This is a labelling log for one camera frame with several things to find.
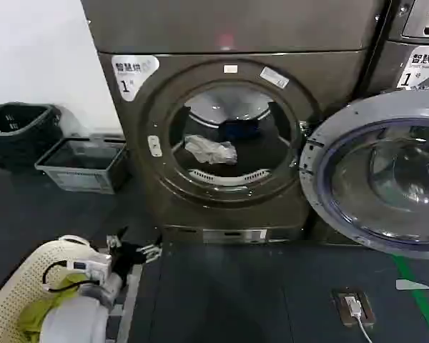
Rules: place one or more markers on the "dark blue garment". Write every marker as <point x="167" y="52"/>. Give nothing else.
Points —
<point x="239" y="129"/>

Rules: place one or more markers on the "round glass dryer door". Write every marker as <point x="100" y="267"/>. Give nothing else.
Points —
<point x="389" y="178"/>

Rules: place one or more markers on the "grey tumble dryer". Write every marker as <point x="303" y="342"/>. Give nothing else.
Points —
<point x="236" y="32"/>

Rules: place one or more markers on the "grey washing machine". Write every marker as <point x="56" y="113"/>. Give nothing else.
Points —
<point x="414" y="21"/>

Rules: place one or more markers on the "grey plastic crate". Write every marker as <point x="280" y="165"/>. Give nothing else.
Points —
<point x="75" y="171"/>

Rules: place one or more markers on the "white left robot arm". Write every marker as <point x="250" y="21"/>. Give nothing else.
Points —
<point x="75" y="318"/>

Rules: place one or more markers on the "green floor tape strip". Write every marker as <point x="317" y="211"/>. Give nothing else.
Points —
<point x="414" y="296"/>

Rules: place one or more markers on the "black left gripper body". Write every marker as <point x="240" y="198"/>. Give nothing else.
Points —
<point x="126" y="262"/>

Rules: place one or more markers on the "black plastic laundry basket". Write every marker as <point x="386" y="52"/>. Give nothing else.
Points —
<point x="18" y="132"/>

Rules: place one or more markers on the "yellow-green garment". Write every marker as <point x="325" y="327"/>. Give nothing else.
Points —
<point x="39" y="311"/>

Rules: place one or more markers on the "cream perforated laundry basket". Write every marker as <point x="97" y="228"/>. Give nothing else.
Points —
<point x="25" y="268"/>

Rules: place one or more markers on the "white floor arrow sticker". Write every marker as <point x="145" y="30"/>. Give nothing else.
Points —
<point x="411" y="284"/>

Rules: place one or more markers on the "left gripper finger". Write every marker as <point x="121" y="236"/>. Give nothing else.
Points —
<point x="148" y="252"/>
<point x="117" y="238"/>

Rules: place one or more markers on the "metal floor socket box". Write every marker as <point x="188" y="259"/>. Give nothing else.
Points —
<point x="343" y="314"/>

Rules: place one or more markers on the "white crumpled cloth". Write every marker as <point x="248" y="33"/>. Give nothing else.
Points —
<point x="211" y="150"/>

